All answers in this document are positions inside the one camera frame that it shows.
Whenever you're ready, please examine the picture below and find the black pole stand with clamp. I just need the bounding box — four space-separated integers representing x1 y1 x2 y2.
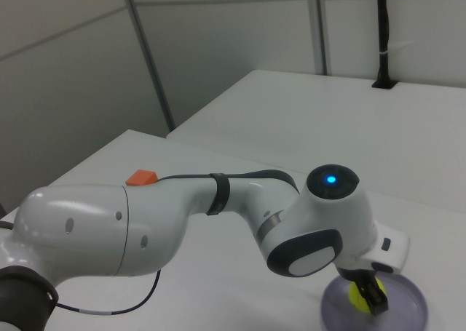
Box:
371 0 398 90

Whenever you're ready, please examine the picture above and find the yellow tennis ball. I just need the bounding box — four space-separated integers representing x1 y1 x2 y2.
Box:
348 278 384 314

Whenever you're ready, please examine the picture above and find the orange cube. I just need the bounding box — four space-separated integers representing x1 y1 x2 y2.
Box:
125 169 160 187

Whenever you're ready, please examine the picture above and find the lavender plate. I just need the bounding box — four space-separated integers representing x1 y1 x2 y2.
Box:
320 271 430 331

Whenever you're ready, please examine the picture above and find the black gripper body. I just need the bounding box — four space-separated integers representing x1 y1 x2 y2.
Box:
336 267 379 284

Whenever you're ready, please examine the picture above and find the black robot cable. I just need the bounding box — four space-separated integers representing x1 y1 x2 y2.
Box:
0 173 219 316

